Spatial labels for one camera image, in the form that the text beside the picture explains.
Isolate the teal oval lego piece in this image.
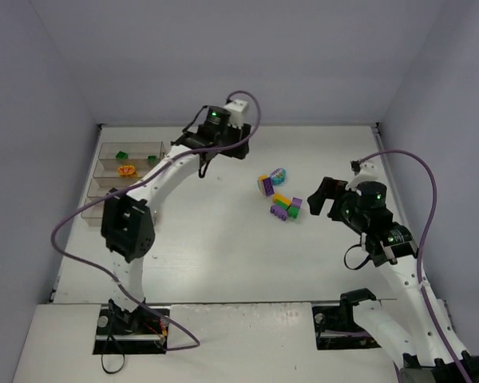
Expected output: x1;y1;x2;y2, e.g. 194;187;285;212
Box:
270;168;287;187

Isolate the purple printed lego brick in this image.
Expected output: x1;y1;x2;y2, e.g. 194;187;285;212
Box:
258;177;275;197

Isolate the orange flower lego piece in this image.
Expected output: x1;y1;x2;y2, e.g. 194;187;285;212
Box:
117;165;137;178

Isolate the yellow curved lego brick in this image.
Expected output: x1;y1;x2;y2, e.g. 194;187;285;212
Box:
257;175;271;194

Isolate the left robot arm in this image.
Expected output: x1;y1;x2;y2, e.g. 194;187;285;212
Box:
101;99;251;333

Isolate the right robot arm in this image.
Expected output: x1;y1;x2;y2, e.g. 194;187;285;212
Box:
307;177;479;382

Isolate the purple lego on green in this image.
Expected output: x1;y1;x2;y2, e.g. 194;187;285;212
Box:
291;197;303;209

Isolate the yellow flat lego brick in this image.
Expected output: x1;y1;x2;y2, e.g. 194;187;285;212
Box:
272;193;291;205

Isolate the green lego under yellow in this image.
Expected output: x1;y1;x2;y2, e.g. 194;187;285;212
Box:
275;200;289;210

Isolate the purple lego brick front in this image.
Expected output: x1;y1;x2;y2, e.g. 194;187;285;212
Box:
270;204;288;221

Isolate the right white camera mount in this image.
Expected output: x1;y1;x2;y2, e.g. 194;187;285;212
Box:
346;160;379;191

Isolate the right base mount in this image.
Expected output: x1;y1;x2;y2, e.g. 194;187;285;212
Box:
312;306;380;351

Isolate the base mount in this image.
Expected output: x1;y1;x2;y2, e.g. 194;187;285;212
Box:
93;306;169;356
312;306;380;351

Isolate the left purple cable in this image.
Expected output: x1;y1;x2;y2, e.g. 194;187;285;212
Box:
49;90;263;352

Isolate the left base mount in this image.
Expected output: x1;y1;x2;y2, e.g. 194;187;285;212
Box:
93;306;169;356

